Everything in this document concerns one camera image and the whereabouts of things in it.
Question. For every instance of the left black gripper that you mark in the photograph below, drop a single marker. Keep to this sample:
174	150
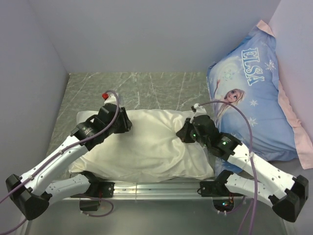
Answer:
126	123

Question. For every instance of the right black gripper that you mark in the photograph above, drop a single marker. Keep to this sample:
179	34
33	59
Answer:
182	133

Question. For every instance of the cream pillowcase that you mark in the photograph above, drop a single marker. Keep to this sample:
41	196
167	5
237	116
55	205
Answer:
150	152

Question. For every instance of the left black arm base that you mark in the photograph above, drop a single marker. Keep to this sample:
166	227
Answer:
102	189

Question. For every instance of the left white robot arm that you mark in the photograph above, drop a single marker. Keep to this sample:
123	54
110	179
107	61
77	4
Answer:
34	191

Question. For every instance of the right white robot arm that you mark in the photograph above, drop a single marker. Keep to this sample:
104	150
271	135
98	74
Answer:
284	193

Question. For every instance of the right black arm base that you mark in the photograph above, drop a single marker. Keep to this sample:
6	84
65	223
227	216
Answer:
214	189

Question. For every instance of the blue Elsa pillow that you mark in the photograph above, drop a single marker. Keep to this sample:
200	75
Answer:
250	103

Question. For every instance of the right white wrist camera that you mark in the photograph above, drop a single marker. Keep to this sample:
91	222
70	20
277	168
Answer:
198	110

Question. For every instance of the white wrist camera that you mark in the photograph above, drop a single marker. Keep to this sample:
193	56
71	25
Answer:
110	98
198	110

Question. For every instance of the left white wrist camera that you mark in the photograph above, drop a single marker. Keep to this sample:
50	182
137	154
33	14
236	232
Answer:
110	98

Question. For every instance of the aluminium mounting rail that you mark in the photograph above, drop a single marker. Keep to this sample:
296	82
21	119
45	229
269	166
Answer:
176	189

